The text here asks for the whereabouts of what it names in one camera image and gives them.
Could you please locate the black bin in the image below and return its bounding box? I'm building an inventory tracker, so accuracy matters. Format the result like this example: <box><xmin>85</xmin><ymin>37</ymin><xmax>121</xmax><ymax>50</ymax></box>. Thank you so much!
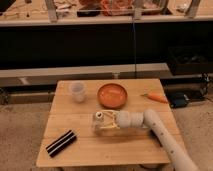
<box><xmin>167</xmin><ymin>45</ymin><xmax>213</xmax><ymax>75</ymax></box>

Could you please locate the clear plastic bottle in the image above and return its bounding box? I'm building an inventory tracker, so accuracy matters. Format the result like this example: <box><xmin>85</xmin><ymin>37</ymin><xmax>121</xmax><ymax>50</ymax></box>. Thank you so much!
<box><xmin>92</xmin><ymin>111</ymin><xmax>113</xmax><ymax>134</ymax></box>

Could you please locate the translucent plastic cup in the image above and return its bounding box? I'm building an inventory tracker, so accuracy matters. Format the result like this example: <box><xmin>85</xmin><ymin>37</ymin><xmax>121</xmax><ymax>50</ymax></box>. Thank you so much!
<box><xmin>69</xmin><ymin>81</ymin><xmax>86</xmax><ymax>103</ymax></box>

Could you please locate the blue hanging cable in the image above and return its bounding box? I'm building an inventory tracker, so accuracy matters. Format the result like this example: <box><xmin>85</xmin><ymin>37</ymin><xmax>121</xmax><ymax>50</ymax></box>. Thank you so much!
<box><xmin>131</xmin><ymin>16</ymin><xmax>138</xmax><ymax>80</ymax></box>

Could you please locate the orange carrot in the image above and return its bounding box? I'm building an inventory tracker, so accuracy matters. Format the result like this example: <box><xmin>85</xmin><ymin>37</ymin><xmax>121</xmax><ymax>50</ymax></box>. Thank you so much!
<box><xmin>143</xmin><ymin>93</ymin><xmax>167</xmax><ymax>103</ymax></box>

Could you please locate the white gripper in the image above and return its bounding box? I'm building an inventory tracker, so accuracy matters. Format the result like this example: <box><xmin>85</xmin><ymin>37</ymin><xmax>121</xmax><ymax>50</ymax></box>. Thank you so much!
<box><xmin>100</xmin><ymin>110</ymin><xmax>120</xmax><ymax>130</ymax></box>

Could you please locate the orange bowl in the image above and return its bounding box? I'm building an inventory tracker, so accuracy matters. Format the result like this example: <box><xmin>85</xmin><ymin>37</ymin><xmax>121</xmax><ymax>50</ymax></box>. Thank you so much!
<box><xmin>97</xmin><ymin>83</ymin><xmax>128</xmax><ymax>109</ymax></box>

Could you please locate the black white striped block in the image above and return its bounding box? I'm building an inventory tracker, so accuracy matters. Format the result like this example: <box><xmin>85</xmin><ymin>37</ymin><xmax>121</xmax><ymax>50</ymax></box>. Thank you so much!
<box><xmin>46</xmin><ymin>130</ymin><xmax>77</xmax><ymax>157</ymax></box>

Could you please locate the wooden table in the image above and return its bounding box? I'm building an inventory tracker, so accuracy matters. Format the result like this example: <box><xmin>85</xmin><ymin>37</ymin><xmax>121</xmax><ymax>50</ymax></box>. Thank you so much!
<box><xmin>36</xmin><ymin>79</ymin><xmax>183</xmax><ymax>167</ymax></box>

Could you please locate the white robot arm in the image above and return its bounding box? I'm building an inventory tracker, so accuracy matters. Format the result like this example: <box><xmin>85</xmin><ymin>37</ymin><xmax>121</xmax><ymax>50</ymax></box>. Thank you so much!
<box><xmin>95</xmin><ymin>109</ymin><xmax>199</xmax><ymax>171</ymax></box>

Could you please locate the blue sponge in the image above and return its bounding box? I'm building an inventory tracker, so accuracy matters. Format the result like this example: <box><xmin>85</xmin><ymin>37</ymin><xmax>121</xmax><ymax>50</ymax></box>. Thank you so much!
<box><xmin>150</xmin><ymin>130</ymin><xmax>162</xmax><ymax>147</ymax></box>

